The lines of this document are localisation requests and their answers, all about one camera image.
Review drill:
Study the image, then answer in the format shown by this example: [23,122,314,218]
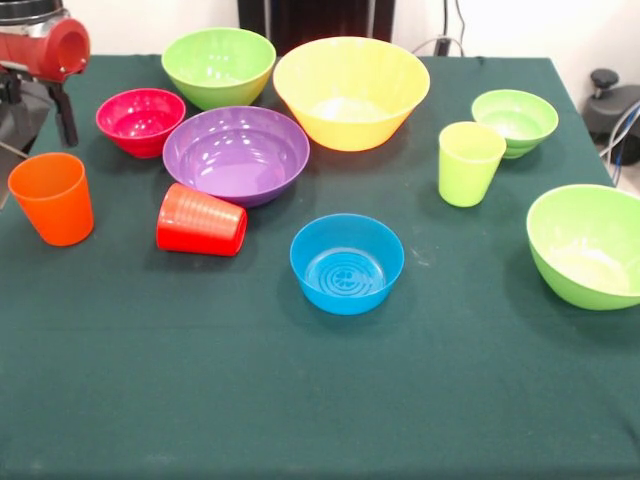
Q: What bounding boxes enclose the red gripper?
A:
[0,17,92,148]

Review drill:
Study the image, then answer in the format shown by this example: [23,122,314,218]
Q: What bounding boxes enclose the orange cup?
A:
[6,152,95,248]

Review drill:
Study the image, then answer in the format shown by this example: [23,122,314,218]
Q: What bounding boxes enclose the red cup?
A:
[155,182,249,258]

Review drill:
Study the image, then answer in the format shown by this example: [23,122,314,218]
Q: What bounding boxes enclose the blue bowl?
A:
[289,213,406,316]

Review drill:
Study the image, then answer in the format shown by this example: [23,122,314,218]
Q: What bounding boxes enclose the grey chair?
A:
[0,79,59,156]

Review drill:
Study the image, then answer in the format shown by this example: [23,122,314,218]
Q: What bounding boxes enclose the pink bowl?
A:
[95,88,187,160]

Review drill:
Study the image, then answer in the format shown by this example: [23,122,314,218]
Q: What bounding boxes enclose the large light green bowl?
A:
[525,183,640,312]
[160,27,277,113]

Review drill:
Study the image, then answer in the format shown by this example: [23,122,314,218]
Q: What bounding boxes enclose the purple bowl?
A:
[162,105,311,209]

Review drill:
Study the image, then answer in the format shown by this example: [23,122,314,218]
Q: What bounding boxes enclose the large yellow bowl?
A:
[272,36,431,152]

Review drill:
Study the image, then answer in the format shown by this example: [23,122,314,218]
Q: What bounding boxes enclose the dark green tablecloth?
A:
[0,53,640,480]

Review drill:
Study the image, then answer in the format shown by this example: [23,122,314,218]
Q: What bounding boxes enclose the yellow-green cup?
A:
[438,121,508,208]

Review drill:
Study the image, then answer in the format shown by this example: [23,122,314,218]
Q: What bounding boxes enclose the small green bowl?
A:
[470,89,560,160]

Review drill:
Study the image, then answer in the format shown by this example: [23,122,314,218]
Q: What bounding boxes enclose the black knobbed stand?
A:
[584,68,640,166]

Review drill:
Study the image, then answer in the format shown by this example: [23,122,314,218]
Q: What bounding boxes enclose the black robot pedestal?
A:
[238,0,396,56]

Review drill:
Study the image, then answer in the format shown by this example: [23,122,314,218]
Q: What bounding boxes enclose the blue cable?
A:
[611,117,640,187]

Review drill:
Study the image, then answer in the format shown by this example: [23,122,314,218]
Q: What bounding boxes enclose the grey cable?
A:
[598,101,640,157]

